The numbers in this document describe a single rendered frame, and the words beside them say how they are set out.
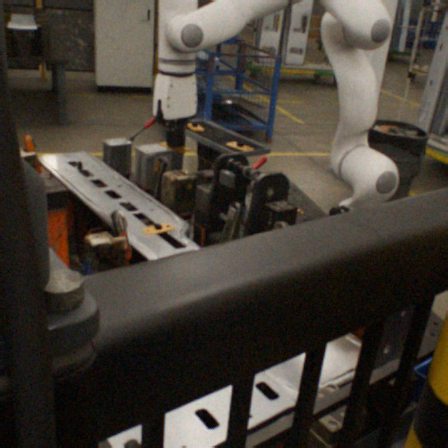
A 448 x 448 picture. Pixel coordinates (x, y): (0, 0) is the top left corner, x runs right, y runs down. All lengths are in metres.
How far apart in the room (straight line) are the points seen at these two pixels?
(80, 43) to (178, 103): 7.66
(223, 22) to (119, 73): 7.01
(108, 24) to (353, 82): 6.80
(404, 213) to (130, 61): 8.02
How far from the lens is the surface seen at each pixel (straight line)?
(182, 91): 1.26
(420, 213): 0.16
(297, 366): 0.98
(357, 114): 1.46
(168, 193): 1.57
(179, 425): 0.85
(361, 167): 1.48
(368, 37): 1.34
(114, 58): 8.12
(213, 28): 1.17
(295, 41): 10.42
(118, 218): 1.25
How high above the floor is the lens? 1.60
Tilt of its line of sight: 25 degrees down
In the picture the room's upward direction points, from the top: 6 degrees clockwise
